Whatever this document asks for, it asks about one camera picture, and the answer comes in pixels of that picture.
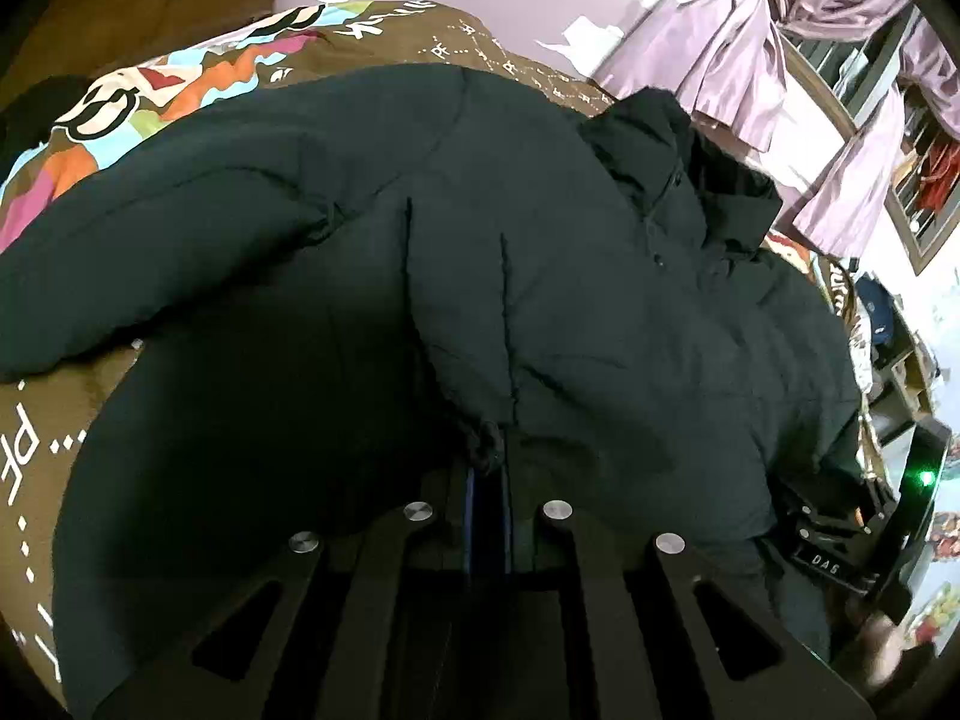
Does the colourful printed blanket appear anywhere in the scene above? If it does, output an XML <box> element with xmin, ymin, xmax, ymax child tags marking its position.
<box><xmin>0</xmin><ymin>0</ymin><xmax>875</xmax><ymax>706</ymax></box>

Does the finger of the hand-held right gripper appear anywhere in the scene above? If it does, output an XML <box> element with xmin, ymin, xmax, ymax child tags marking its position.
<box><xmin>780</xmin><ymin>476</ymin><xmax>897</xmax><ymax>541</ymax></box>

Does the floral patterned cloth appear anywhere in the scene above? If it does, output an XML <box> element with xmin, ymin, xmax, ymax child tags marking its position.
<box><xmin>821</xmin><ymin>255</ymin><xmax>878</xmax><ymax>398</ymax></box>

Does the black padded jacket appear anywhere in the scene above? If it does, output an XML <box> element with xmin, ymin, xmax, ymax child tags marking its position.
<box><xmin>0</xmin><ymin>64</ymin><xmax>882</xmax><ymax>720</ymax></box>

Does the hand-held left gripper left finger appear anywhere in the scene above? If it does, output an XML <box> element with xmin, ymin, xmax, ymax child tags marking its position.
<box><xmin>94</xmin><ymin>463</ymin><xmax>485</xmax><ymax>720</ymax></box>

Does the person's right hand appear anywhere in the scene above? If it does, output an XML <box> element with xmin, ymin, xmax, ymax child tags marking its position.
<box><xmin>855</xmin><ymin>613</ymin><xmax>914</xmax><ymax>700</ymax></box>

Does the dark cloth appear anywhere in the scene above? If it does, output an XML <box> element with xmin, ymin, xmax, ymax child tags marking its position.
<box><xmin>0</xmin><ymin>75</ymin><xmax>92</xmax><ymax>175</ymax></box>

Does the wooden shelf unit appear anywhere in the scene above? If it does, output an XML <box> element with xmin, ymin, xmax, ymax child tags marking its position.
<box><xmin>862</xmin><ymin>315</ymin><xmax>950</xmax><ymax>458</ymax></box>

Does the blue cap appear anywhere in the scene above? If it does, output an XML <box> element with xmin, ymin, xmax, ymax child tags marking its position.
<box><xmin>855</xmin><ymin>276</ymin><xmax>901</xmax><ymax>346</ymax></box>

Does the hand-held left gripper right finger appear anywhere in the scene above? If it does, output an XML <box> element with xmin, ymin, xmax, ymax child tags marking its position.
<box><xmin>487</xmin><ymin>463</ymin><xmax>878</xmax><ymax>720</ymax></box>

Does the red hanging cloth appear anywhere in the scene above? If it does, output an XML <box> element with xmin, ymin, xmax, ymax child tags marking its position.
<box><xmin>915</xmin><ymin>139</ymin><xmax>960</xmax><ymax>220</ymax></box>

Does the purple tied curtain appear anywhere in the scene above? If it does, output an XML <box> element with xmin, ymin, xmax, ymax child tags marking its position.
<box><xmin>793</xmin><ymin>37</ymin><xmax>960</xmax><ymax>257</ymax></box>
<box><xmin>592</xmin><ymin>0</ymin><xmax>920</xmax><ymax>155</ymax></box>

